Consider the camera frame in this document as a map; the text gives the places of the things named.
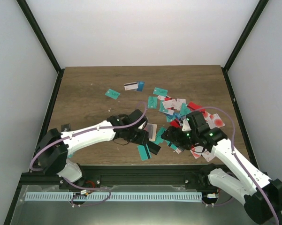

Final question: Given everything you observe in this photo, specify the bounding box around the teal VIP card centre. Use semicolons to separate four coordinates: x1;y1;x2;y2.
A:
154;127;166;145

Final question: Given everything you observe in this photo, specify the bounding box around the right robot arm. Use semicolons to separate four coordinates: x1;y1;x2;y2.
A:
161;111;282;225

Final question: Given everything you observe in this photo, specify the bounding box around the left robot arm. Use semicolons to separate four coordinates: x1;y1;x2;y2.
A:
36;109;149;189

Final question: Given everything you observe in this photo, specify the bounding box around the black striped card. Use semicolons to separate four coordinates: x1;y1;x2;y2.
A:
147;142;161;155

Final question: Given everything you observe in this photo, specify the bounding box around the teal card upright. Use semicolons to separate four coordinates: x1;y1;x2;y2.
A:
147;96;158;109

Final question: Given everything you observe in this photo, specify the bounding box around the beige leather card holder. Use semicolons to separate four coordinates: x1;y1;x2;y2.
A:
145;123;157;142

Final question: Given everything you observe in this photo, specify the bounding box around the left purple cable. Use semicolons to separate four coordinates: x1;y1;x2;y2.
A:
30;101;148;207

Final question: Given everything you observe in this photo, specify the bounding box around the teal VIP card top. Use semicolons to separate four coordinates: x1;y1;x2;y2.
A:
153;87;168;97

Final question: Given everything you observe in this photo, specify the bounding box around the teal card far left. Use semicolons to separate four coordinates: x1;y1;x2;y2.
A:
105;89;120;100

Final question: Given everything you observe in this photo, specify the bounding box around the light blue slotted strip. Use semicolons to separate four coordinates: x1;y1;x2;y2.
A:
25;192;202;203

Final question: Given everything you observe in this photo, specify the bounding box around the blue card top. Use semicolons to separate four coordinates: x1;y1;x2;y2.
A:
136;81;145;92

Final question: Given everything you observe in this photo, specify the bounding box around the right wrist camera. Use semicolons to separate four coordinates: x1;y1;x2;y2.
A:
182;118;191;132

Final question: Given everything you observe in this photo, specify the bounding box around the teal vip card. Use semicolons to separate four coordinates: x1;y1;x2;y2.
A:
154;127;166;145
153;87;168;97

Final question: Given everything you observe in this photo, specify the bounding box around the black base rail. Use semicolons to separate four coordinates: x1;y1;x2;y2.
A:
58;165;212;190

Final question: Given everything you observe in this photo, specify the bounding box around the white card magnetic stripe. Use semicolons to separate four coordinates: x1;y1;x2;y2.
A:
124;82;138;90

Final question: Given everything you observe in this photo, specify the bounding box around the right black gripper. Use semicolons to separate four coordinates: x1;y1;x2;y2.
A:
161;126;198;150

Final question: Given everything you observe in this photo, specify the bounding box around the white red patterned card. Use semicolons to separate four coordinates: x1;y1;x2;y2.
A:
202;111;225;129

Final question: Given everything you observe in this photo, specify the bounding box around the black card front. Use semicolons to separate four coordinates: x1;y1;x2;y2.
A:
61;123;71;132

